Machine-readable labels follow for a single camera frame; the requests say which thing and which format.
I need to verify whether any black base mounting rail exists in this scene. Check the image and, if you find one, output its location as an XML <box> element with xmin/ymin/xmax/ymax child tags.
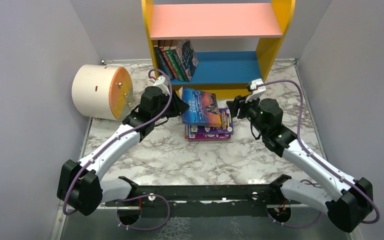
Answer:
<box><xmin>104</xmin><ymin>174</ymin><xmax>294</xmax><ymax>219</ymax></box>

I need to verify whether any red Treehouse book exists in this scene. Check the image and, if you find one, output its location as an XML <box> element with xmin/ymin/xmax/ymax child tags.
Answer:
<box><xmin>157</xmin><ymin>39</ymin><xmax>179</xmax><ymax>80</ymax></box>

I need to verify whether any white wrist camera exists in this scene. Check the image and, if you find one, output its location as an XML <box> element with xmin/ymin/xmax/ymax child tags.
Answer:
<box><xmin>245</xmin><ymin>78</ymin><xmax>266</xmax><ymax>103</ymax></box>
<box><xmin>145</xmin><ymin>76</ymin><xmax>171</xmax><ymax>97</ymax></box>

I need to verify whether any white cylindrical drum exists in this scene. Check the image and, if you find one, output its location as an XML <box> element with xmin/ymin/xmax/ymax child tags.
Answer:
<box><xmin>71</xmin><ymin>64</ymin><xmax>133</xmax><ymax>122</ymax></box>

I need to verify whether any colourful wooden bookshelf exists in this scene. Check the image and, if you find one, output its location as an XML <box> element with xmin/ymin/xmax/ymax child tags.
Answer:
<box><xmin>141</xmin><ymin>0</ymin><xmax>296</xmax><ymax>99</ymax></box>

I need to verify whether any Jane Eyre blue book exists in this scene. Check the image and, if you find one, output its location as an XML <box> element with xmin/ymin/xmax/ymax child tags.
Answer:
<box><xmin>179</xmin><ymin>87</ymin><xmax>222</xmax><ymax>128</ymax></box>

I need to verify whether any green Treehouse book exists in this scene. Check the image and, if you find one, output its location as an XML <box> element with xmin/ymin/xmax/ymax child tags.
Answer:
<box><xmin>166</xmin><ymin>40</ymin><xmax>189</xmax><ymax>82</ymax></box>

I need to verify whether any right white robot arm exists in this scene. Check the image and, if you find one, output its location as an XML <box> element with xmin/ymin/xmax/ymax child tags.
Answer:
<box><xmin>226</xmin><ymin>96</ymin><xmax>374</xmax><ymax>233</ymax></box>

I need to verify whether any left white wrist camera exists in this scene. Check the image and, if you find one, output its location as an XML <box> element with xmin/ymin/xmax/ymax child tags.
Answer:
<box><xmin>145</xmin><ymin>76</ymin><xmax>171</xmax><ymax>97</ymax></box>

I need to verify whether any Nineteen Eighty-Four dark book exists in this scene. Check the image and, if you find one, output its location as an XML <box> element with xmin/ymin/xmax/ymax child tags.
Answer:
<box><xmin>152</xmin><ymin>40</ymin><xmax>175</xmax><ymax>81</ymax></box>

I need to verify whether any purple paperback book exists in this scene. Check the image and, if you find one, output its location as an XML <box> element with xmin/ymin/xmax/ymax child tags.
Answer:
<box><xmin>187</xmin><ymin>107</ymin><xmax>234</xmax><ymax>142</ymax></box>

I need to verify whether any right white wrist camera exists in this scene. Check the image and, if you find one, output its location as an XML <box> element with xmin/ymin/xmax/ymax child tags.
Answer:
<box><xmin>245</xmin><ymin>78</ymin><xmax>266</xmax><ymax>103</ymax></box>

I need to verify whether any orange paperback book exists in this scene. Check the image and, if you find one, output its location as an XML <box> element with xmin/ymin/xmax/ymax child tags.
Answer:
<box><xmin>184</xmin><ymin>124</ymin><xmax>189</xmax><ymax>140</ymax></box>

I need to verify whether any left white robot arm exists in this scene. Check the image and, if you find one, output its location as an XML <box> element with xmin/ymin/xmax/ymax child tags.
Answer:
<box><xmin>56</xmin><ymin>86</ymin><xmax>190</xmax><ymax>216</ymax></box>

